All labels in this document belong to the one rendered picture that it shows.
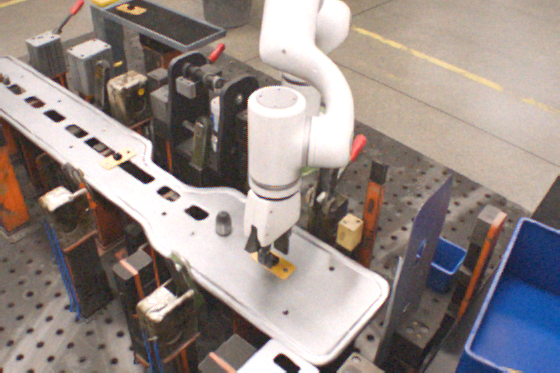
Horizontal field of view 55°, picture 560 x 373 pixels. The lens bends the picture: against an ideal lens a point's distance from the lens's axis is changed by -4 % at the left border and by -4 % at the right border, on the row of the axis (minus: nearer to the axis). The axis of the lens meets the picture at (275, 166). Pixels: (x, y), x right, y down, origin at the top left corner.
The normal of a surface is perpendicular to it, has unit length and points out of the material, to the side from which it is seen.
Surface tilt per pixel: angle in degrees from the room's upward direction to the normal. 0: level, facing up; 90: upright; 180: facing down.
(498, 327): 0
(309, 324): 0
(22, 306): 0
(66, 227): 90
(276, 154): 90
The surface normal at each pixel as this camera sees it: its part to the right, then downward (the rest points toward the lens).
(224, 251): 0.02, -0.79
